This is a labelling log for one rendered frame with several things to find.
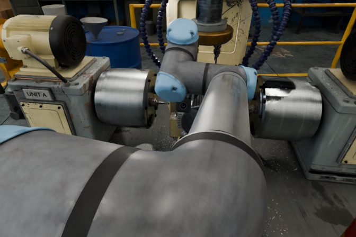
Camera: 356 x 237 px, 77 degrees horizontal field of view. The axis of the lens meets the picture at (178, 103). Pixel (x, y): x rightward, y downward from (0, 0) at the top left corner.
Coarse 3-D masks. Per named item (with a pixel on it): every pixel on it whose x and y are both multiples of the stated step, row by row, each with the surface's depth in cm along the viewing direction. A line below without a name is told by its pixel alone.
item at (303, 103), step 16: (272, 80) 81; (288, 80) 81; (304, 80) 81; (256, 96) 86; (272, 96) 77; (288, 96) 77; (304, 96) 77; (320, 96) 77; (256, 112) 83; (272, 112) 77; (288, 112) 76; (304, 112) 76; (320, 112) 76; (256, 128) 84; (272, 128) 79; (288, 128) 78; (304, 128) 77
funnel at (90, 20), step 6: (84, 18) 210; (90, 18) 214; (96, 18) 216; (102, 18) 216; (84, 24) 199; (90, 24) 197; (96, 24) 199; (102, 24) 203; (90, 30) 205; (96, 30) 205; (96, 36) 212
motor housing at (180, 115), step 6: (198, 96) 84; (192, 102) 81; (198, 102) 82; (192, 108) 103; (180, 114) 84; (186, 114) 96; (192, 114) 100; (180, 120) 85; (186, 120) 93; (192, 120) 96; (180, 126) 87; (186, 126) 90; (186, 132) 88
